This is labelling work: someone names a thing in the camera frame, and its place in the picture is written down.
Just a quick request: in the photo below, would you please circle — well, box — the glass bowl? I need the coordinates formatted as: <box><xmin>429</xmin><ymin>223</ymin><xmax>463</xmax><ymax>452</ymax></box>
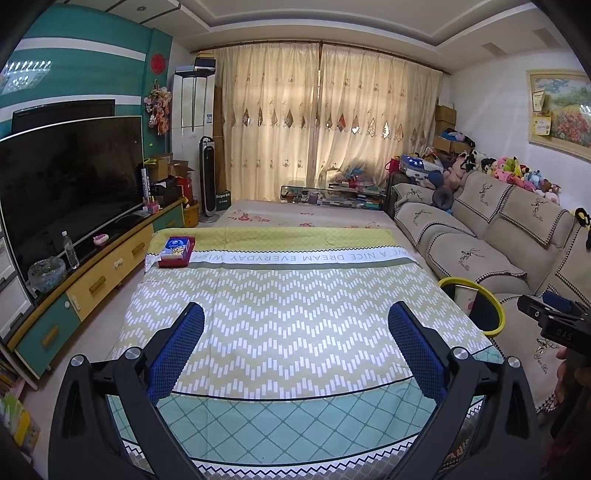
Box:
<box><xmin>28</xmin><ymin>257</ymin><xmax>66</xmax><ymax>294</ymax></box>

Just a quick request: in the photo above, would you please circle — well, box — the cream embroidered curtain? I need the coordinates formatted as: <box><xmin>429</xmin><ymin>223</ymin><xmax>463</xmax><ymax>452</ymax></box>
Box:
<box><xmin>316</xmin><ymin>44</ymin><xmax>441</xmax><ymax>185</ymax></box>
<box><xmin>215</xmin><ymin>44</ymin><xmax>321</xmax><ymax>204</ymax></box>

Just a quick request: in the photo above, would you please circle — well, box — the open cardboard box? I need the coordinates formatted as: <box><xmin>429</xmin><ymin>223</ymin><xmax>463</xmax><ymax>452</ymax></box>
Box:
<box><xmin>148</xmin><ymin>154</ymin><xmax>190</xmax><ymax>183</ymax></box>

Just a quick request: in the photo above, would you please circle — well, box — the low glass table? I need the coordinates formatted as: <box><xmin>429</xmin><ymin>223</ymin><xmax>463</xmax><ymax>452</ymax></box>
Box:
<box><xmin>281</xmin><ymin>178</ymin><xmax>389</xmax><ymax>210</ymax></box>

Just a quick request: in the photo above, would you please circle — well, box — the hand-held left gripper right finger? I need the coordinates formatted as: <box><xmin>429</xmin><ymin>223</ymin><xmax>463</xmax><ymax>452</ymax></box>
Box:
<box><xmin>388</xmin><ymin>301</ymin><xmax>542</xmax><ymax>480</ymax></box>

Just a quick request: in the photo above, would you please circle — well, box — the black yellow-rimmed trash bin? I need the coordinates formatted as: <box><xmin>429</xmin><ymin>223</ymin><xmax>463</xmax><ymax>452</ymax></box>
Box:
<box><xmin>437</xmin><ymin>277</ymin><xmax>507</xmax><ymax>337</ymax></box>

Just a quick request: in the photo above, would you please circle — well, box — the clear water bottle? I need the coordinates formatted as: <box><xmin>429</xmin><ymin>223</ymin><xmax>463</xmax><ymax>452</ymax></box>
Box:
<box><xmin>60</xmin><ymin>230</ymin><xmax>80</xmax><ymax>270</ymax></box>

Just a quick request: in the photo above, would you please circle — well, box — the black monitor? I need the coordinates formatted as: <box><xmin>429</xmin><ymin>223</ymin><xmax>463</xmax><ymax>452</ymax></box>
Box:
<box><xmin>11</xmin><ymin>99</ymin><xmax>116</xmax><ymax>134</ymax></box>

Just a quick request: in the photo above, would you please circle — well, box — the pile of books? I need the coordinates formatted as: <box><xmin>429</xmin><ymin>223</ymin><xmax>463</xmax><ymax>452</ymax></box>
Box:
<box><xmin>318</xmin><ymin>189</ymin><xmax>386</xmax><ymax>210</ymax></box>

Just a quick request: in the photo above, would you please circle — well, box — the blue star-print bag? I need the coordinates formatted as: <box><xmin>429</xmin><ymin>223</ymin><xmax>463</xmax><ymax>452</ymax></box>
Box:
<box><xmin>399</xmin><ymin>154</ymin><xmax>444</xmax><ymax>178</ymax></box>

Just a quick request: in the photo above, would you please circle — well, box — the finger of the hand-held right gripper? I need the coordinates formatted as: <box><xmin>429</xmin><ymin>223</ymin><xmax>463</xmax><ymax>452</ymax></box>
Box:
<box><xmin>543</xmin><ymin>290</ymin><xmax>579</xmax><ymax>315</ymax></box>
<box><xmin>516</xmin><ymin>294</ymin><xmax>579</xmax><ymax>325</ymax></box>

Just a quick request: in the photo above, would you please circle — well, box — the red canister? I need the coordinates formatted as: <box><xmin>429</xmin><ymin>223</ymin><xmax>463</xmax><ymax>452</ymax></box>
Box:
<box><xmin>178</xmin><ymin>174</ymin><xmax>195</xmax><ymax>208</ymax></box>

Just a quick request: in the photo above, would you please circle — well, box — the white standing air conditioner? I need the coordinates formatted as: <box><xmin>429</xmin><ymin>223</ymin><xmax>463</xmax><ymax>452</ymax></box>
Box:
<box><xmin>171</xmin><ymin>71</ymin><xmax>216</xmax><ymax>204</ymax></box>

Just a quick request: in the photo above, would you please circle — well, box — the green yellow television cabinet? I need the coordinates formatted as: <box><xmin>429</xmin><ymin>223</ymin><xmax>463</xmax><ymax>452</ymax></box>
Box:
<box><xmin>7</xmin><ymin>198</ymin><xmax>188</xmax><ymax>379</ymax></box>

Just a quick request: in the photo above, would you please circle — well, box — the red box with blue lid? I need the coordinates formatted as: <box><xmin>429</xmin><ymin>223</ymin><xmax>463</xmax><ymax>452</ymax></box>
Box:
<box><xmin>158</xmin><ymin>236</ymin><xmax>196</xmax><ymax>268</ymax></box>

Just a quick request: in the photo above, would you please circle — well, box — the white plastic drawer unit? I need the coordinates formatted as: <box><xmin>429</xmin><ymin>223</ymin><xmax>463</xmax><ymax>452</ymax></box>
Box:
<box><xmin>0</xmin><ymin>231</ymin><xmax>35</xmax><ymax>344</ymax></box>

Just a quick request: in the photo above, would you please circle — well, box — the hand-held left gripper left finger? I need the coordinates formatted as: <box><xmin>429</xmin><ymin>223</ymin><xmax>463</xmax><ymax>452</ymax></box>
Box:
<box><xmin>47</xmin><ymin>301</ymin><xmax>206</xmax><ymax>480</ymax></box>

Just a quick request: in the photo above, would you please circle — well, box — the beige sofa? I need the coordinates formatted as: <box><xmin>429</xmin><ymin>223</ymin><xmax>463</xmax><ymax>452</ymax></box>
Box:
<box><xmin>390</xmin><ymin>171</ymin><xmax>591</xmax><ymax>416</ymax></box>

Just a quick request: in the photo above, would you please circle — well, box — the stack of thin colourful booklets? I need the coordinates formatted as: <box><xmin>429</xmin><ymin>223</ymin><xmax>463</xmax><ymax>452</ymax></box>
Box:
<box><xmin>0</xmin><ymin>355</ymin><xmax>42</xmax><ymax>464</ymax></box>

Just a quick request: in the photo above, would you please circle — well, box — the floral pink bedsheet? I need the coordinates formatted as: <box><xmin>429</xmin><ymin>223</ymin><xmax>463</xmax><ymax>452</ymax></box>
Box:
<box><xmin>217</xmin><ymin>199</ymin><xmax>393</xmax><ymax>232</ymax></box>

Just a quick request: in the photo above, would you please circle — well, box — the framed flower painting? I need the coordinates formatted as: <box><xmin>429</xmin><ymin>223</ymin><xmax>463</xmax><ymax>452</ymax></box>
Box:
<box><xmin>526</xmin><ymin>69</ymin><xmax>591</xmax><ymax>151</ymax></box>

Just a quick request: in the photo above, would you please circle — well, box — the black white tower fan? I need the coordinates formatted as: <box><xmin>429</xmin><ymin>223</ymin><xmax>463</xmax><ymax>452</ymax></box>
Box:
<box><xmin>198</xmin><ymin>136</ymin><xmax>218</xmax><ymax>224</ymax></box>

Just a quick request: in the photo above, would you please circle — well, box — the hanging flower decoration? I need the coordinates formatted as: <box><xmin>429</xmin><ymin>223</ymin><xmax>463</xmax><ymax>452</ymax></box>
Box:
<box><xmin>144</xmin><ymin>80</ymin><xmax>172</xmax><ymax>137</ymax></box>

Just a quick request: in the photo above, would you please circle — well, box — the row of stuffed toys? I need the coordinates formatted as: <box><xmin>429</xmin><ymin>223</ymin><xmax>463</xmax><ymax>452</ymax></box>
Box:
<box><xmin>443</xmin><ymin>129</ymin><xmax>561</xmax><ymax>206</ymax></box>

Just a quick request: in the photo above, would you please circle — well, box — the person's right hand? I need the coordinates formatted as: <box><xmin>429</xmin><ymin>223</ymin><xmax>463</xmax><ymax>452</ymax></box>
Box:
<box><xmin>553</xmin><ymin>346</ymin><xmax>575</xmax><ymax>418</ymax></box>

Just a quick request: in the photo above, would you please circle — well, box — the large black television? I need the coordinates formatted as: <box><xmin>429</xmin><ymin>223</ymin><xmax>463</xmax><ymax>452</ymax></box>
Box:
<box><xmin>0</xmin><ymin>116</ymin><xmax>145</xmax><ymax>278</ymax></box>

